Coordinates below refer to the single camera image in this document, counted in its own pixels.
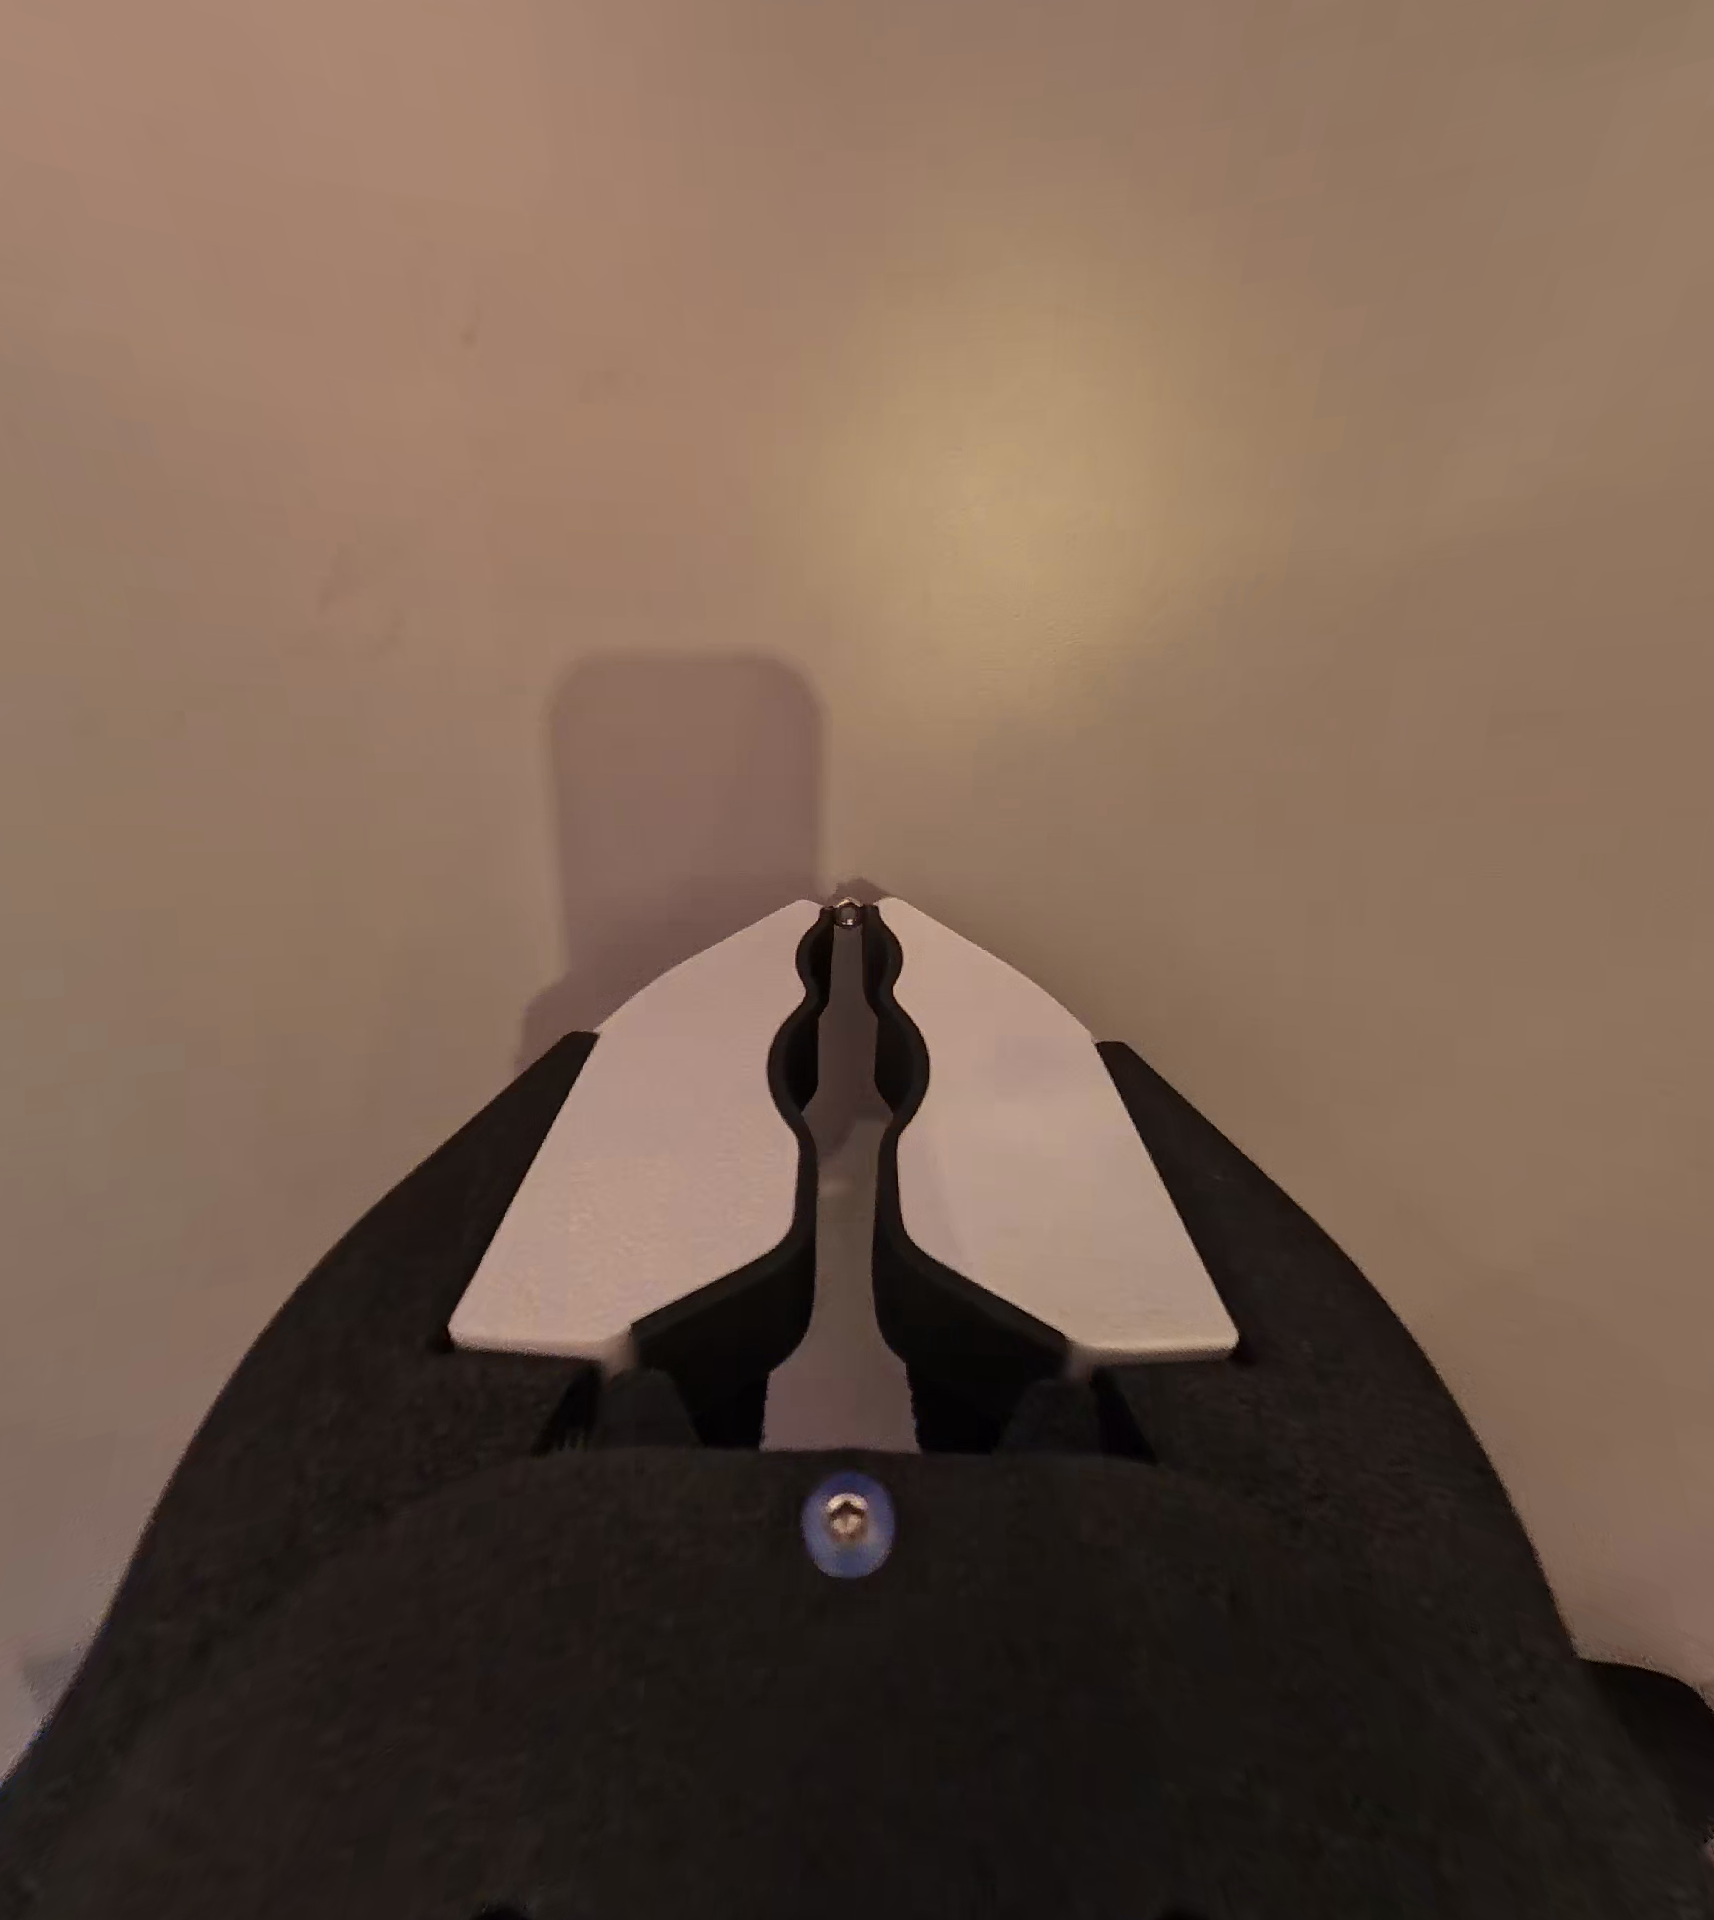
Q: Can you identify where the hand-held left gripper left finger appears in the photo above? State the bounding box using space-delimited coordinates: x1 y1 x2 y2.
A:
449 895 849 1451

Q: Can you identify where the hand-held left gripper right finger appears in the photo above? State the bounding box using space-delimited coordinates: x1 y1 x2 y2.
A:
856 894 1242 1451

